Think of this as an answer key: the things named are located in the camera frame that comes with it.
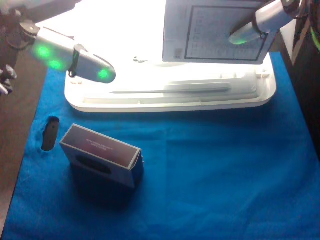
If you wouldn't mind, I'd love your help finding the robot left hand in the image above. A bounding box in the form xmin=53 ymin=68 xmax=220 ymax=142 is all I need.
xmin=0 ymin=64 xmax=18 ymax=96

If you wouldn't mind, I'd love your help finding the small purple white box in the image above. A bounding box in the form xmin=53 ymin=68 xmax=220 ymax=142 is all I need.
xmin=59 ymin=123 xmax=145 ymax=189

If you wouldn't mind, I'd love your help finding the dark calculator box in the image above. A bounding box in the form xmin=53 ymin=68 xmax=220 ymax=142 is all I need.
xmin=162 ymin=0 xmax=272 ymax=65

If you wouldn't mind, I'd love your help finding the white plastic tray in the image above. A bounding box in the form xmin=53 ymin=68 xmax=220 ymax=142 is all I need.
xmin=64 ymin=49 xmax=277 ymax=113

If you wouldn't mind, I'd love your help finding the blue cloth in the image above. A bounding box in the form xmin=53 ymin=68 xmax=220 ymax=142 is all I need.
xmin=0 ymin=51 xmax=320 ymax=240

